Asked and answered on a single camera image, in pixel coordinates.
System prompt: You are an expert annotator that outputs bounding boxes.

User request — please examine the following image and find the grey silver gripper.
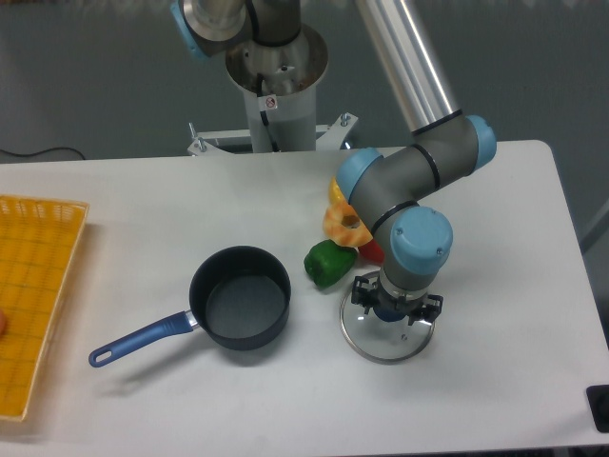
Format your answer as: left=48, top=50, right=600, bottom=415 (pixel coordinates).
left=351, top=271, right=443, bottom=326

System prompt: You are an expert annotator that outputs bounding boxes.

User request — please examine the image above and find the orange toy donut ring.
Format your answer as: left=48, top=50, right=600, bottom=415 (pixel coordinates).
left=323, top=199, right=373, bottom=248

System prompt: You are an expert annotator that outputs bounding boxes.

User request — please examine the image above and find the black saucepan blue handle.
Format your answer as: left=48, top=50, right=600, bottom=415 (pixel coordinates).
left=88, top=246, right=291, bottom=368

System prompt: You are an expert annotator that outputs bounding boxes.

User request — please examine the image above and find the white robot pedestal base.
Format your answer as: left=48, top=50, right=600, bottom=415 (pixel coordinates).
left=187, top=25, right=358, bottom=156

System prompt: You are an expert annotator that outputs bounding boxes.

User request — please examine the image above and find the yellow plastic basket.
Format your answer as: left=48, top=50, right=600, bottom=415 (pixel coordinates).
left=1, top=194, right=89, bottom=422

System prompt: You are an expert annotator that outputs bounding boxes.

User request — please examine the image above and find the glass lid blue knob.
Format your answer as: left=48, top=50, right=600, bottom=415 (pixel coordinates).
left=339, top=291, right=435, bottom=364

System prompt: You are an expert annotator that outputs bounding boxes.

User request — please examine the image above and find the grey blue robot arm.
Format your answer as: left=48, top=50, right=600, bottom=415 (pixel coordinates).
left=170, top=1, right=497, bottom=323

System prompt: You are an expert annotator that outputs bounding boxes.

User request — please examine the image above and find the black device at table edge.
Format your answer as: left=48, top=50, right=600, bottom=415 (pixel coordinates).
left=586, top=385, right=609, bottom=433

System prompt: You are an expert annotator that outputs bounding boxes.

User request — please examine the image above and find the red toy bell pepper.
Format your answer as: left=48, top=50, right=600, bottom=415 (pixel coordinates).
left=358, top=239, right=384, bottom=265

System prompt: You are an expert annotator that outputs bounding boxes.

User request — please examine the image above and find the black cable on floor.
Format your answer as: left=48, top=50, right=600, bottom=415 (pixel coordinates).
left=0, top=147, right=88, bottom=160

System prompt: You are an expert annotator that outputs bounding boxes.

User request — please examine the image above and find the green toy bell pepper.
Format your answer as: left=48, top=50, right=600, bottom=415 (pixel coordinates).
left=304, top=239, right=358, bottom=289

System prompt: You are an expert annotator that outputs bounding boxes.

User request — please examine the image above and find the yellow toy bell pepper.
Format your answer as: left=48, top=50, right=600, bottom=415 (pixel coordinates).
left=327, top=176, right=345, bottom=205

